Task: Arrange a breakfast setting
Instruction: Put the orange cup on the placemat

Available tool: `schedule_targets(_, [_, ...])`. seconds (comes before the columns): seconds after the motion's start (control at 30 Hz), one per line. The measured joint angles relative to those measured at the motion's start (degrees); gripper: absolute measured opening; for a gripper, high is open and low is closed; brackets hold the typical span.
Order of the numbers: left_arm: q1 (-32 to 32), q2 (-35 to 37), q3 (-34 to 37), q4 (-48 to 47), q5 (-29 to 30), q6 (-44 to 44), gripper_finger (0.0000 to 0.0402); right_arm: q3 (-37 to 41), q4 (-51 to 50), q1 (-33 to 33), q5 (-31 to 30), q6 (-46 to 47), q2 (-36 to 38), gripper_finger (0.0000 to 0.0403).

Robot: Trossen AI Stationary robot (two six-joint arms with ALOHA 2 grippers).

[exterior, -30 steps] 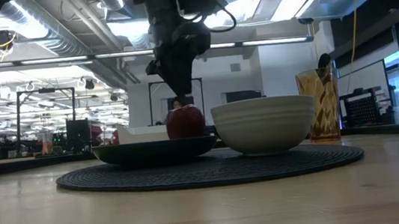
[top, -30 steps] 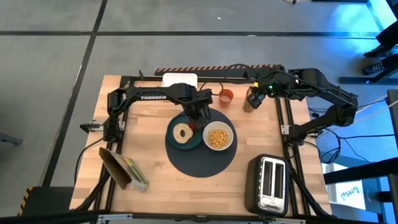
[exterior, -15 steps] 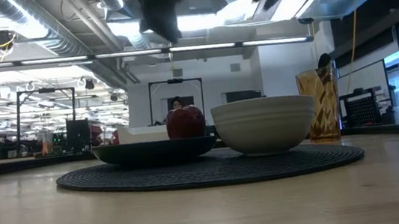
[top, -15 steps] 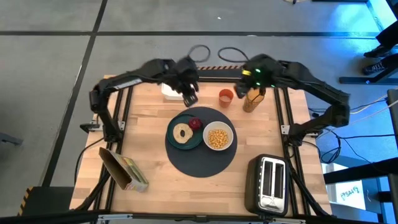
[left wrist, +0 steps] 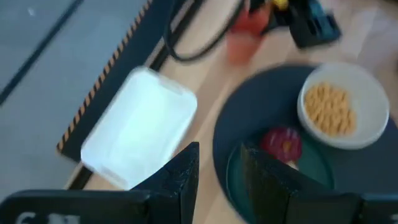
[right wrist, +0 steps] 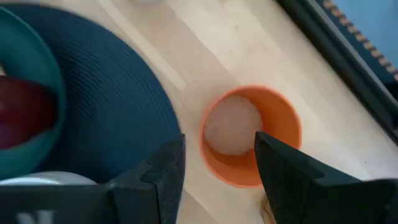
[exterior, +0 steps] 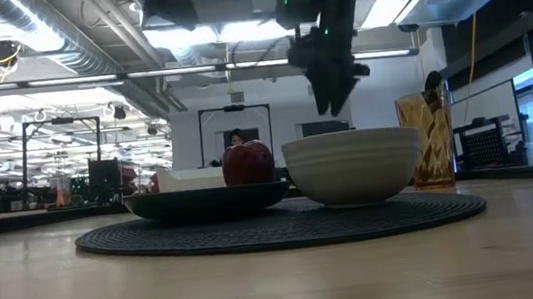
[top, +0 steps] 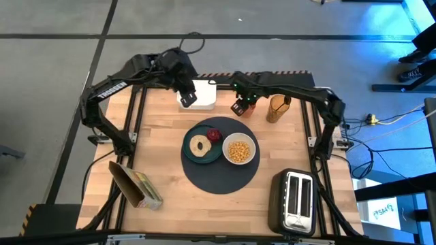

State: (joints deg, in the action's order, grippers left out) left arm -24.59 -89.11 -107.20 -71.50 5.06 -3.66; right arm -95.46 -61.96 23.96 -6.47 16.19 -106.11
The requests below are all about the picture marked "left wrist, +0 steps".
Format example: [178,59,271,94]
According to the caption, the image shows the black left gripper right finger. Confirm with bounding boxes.
[239,141,363,224]

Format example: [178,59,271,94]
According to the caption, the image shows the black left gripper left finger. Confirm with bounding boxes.
[132,141,200,224]

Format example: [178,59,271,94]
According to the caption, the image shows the dark red round fruit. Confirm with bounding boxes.
[260,126,303,166]

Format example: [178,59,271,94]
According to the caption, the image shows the dark green plate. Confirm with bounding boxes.
[225,130,336,224]

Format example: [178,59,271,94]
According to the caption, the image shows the white lidded plastic container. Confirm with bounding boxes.
[80,65,198,191]

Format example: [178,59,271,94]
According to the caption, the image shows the orange plastic cup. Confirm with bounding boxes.
[226,6,273,65]

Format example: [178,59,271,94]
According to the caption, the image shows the yellow cereal balls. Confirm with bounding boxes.
[303,81,357,137]

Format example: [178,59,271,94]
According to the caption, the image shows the white bowl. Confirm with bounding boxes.
[296,61,391,151]

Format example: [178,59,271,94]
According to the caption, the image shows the dark grey round placemat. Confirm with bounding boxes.
[212,63,398,224]

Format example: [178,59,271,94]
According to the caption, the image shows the long black hazard-striped mat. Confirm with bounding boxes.
[55,0,187,162]

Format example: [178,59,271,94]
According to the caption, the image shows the black looped cable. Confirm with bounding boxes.
[163,0,247,63]

